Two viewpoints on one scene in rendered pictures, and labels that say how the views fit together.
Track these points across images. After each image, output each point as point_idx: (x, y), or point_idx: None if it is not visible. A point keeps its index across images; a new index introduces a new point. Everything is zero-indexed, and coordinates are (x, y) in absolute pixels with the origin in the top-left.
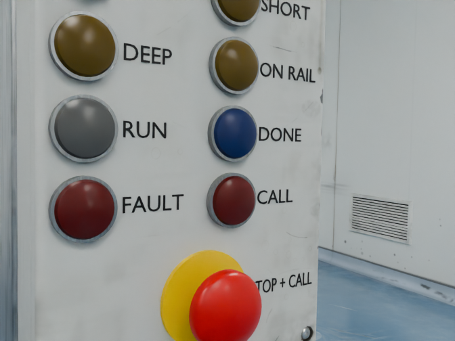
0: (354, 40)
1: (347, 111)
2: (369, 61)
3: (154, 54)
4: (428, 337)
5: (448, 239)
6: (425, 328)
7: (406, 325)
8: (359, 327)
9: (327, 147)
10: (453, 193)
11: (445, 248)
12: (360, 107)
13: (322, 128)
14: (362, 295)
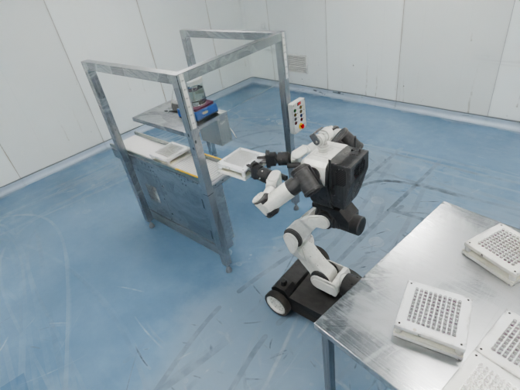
0: None
1: (272, 11)
2: None
3: (297, 113)
4: (317, 111)
5: (322, 70)
6: (316, 108)
7: (309, 108)
8: None
9: (265, 29)
10: (322, 51)
11: (320, 74)
12: (278, 10)
13: (261, 20)
14: (292, 100)
